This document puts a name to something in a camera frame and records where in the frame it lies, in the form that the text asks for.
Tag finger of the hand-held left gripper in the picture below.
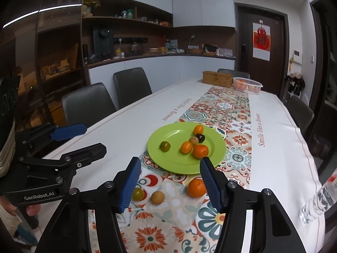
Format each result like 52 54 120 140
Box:
14 123 87 159
19 142 107 170

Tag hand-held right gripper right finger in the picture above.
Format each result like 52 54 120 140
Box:
199 157 301 253

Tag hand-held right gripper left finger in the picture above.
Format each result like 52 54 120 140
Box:
34 156 142 253

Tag large orange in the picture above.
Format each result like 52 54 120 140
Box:
192 144 209 160

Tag green plate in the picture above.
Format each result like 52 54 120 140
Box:
147 122 227 175

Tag person's left hand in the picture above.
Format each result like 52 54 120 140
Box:
0 194 41 217

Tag grey dining chair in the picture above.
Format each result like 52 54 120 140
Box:
62 82 116 129
286 95 315 135
114 67 153 110

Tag patterned table runner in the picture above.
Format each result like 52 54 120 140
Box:
88 84 253 253

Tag glass display cabinet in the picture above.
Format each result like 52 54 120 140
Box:
0 5 87 148

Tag clear plastic water bottle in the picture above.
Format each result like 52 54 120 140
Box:
300 170 337 224

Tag white plastic basket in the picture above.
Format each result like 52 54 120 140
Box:
233 77 263 95

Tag woven wooden box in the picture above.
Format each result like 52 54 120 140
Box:
202 71 234 88

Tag white counter cabinet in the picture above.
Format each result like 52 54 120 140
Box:
88 54 236 86

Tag yellow flowers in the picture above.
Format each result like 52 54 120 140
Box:
84 0 101 16

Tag dark brown door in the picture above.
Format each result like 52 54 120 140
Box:
234 3 287 97

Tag pile of bags and clothes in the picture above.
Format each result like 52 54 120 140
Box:
286 72 306 97

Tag red and white wall poster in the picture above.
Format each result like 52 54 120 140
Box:
253 22 271 62

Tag white wall cabinets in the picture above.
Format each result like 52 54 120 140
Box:
84 0 236 29

